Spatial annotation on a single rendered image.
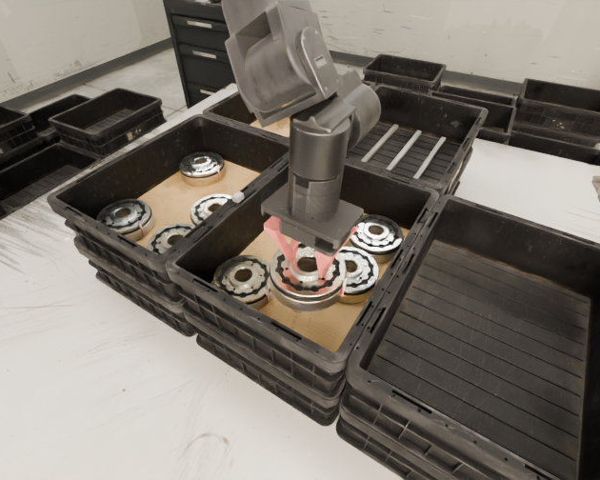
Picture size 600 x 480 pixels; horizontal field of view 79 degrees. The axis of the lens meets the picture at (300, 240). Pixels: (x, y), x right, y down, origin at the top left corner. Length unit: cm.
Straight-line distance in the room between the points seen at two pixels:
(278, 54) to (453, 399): 48
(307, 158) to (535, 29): 350
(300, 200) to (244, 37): 16
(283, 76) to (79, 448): 63
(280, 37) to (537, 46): 354
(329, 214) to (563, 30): 349
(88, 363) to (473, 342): 67
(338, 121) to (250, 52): 10
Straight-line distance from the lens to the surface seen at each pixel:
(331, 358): 45
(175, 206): 84
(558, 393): 65
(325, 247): 39
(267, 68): 34
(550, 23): 378
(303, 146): 34
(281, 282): 46
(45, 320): 91
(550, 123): 218
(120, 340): 81
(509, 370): 63
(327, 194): 37
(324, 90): 33
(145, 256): 59
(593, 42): 383
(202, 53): 232
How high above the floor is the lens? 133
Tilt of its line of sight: 45 degrees down
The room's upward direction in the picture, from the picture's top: straight up
